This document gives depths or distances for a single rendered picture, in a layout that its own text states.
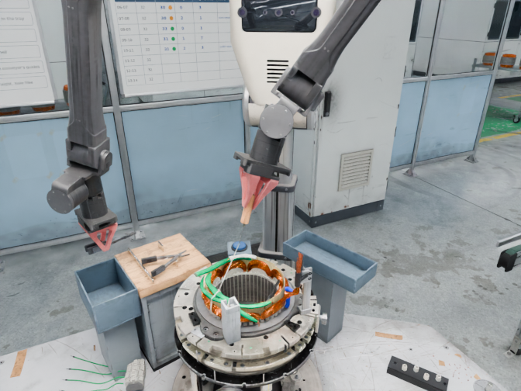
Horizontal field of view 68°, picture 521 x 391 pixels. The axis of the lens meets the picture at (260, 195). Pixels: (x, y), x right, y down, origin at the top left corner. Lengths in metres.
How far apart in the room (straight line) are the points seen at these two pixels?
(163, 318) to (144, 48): 2.12
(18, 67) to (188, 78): 1.06
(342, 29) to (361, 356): 0.90
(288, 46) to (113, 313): 0.80
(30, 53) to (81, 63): 2.06
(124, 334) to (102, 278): 0.17
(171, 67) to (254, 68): 1.86
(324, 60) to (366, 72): 2.44
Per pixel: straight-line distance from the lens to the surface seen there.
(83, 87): 0.81
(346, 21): 0.68
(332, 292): 1.12
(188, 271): 1.05
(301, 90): 0.72
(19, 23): 2.84
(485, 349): 2.59
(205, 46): 3.00
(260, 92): 1.12
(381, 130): 3.38
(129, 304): 1.04
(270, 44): 1.10
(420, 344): 1.32
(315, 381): 1.14
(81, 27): 0.78
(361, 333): 1.30
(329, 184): 3.22
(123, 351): 1.16
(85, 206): 0.95
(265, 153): 0.72
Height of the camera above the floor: 1.68
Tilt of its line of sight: 26 degrees down
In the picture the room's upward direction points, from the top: straight up
